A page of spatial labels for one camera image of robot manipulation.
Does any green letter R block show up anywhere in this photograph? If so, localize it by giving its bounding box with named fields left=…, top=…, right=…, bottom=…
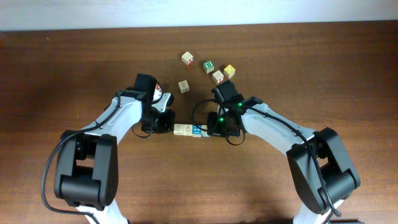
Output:
left=203, top=60, right=215, bottom=74

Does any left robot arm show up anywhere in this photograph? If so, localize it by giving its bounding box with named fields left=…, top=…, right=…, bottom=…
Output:
left=52, top=73, right=175, bottom=223

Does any wooden block red drawing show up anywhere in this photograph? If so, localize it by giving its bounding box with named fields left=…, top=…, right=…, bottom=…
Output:
left=183, top=124, right=193, bottom=136

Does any yellow letter block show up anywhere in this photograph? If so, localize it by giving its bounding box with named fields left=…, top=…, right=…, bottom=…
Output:
left=223, top=65, right=236, bottom=79

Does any wooden block blue side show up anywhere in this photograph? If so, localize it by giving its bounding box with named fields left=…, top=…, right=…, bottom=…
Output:
left=201, top=124, right=209, bottom=137

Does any wooden letter J block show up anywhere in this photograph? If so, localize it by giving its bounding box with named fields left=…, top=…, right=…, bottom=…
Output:
left=178, top=80, right=190, bottom=93

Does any wooden block green side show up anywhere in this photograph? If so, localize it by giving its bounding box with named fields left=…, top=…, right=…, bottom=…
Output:
left=174, top=124, right=185, bottom=136

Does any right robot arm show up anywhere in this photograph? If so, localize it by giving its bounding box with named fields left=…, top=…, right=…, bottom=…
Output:
left=207, top=80, right=361, bottom=223

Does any top plain wooden block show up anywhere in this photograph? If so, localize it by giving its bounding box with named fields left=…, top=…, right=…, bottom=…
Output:
left=181, top=52, right=194, bottom=65

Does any red letter A block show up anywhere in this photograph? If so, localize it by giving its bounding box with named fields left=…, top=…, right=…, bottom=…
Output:
left=156, top=83, right=162, bottom=92

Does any wooden block red side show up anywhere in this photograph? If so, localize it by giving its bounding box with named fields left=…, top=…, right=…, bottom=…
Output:
left=211, top=70, right=224, bottom=84

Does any blue top block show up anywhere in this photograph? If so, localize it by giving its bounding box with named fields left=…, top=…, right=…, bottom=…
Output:
left=192, top=125, right=202, bottom=138

